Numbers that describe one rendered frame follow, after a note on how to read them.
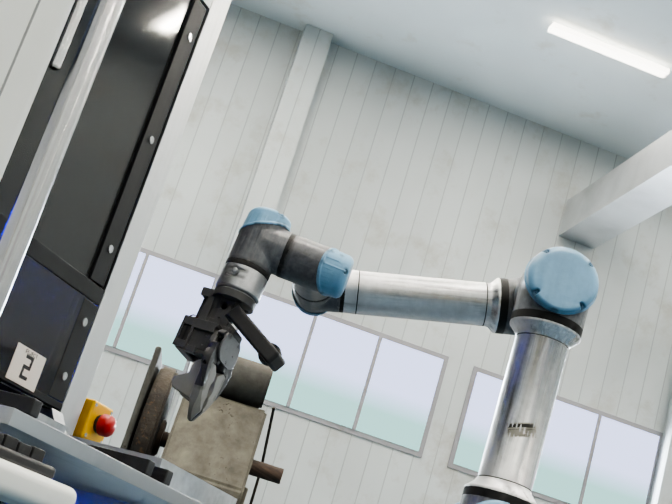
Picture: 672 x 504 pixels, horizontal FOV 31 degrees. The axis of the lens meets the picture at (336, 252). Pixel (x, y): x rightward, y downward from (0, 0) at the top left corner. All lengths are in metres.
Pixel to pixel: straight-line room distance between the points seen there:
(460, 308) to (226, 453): 5.91
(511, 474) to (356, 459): 10.23
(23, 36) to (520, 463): 1.10
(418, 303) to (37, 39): 1.12
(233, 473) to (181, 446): 0.37
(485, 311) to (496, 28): 10.00
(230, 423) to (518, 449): 6.22
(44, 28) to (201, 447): 6.89
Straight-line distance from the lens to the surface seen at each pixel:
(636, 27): 11.51
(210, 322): 1.92
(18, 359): 2.05
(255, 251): 1.95
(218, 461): 7.88
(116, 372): 11.83
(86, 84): 1.15
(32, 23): 1.09
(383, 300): 2.07
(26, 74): 1.09
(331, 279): 1.95
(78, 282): 2.14
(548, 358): 1.94
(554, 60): 12.30
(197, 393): 1.89
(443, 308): 2.08
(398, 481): 12.21
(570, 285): 1.95
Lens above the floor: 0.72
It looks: 18 degrees up
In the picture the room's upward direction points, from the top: 17 degrees clockwise
